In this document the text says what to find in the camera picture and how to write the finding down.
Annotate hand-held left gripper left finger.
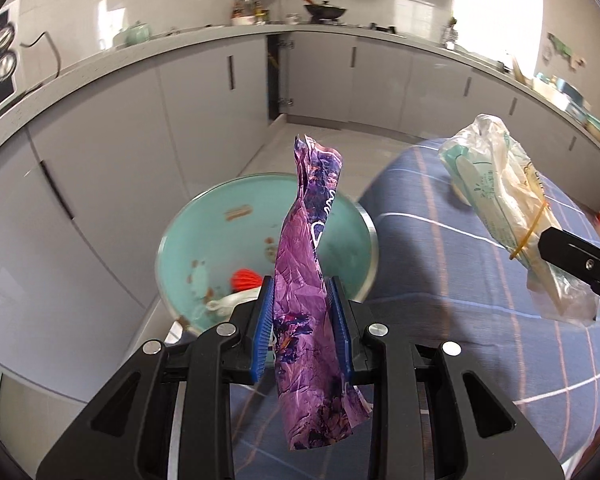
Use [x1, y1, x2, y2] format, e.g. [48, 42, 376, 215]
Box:
[36, 275, 276, 480]

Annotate black wok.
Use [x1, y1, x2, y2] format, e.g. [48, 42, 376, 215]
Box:
[300, 0, 348, 23]

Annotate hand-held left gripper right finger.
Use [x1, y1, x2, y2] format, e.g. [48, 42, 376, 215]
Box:
[326, 276, 566, 480]

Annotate teal round bin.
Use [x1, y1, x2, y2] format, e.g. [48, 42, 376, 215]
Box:
[156, 172, 378, 338]

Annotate teal basins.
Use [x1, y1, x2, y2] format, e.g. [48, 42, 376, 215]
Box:
[575, 105, 600, 133]

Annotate blue plaid tablecloth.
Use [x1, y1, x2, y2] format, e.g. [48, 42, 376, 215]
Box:
[230, 137, 600, 480]

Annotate green teapot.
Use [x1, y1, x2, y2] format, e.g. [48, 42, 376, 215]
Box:
[112, 20, 151, 48]

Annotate black power cable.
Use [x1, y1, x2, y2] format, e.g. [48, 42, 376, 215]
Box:
[17, 31, 63, 81]

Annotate red mesh net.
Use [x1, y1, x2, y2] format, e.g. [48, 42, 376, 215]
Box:
[230, 268, 263, 295]

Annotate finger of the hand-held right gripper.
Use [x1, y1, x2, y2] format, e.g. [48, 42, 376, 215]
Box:
[537, 226, 600, 318]

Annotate blue dish drainer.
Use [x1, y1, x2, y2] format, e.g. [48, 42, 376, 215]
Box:
[550, 77, 588, 111]

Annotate grey kitchen counter cabinets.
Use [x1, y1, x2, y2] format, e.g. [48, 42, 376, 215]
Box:
[0, 22, 600, 406]

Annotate clear plastic bag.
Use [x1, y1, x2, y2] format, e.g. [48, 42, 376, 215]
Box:
[439, 114, 600, 328]

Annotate purple foil wrapper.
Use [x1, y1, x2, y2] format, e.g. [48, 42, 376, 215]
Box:
[274, 134, 372, 452]

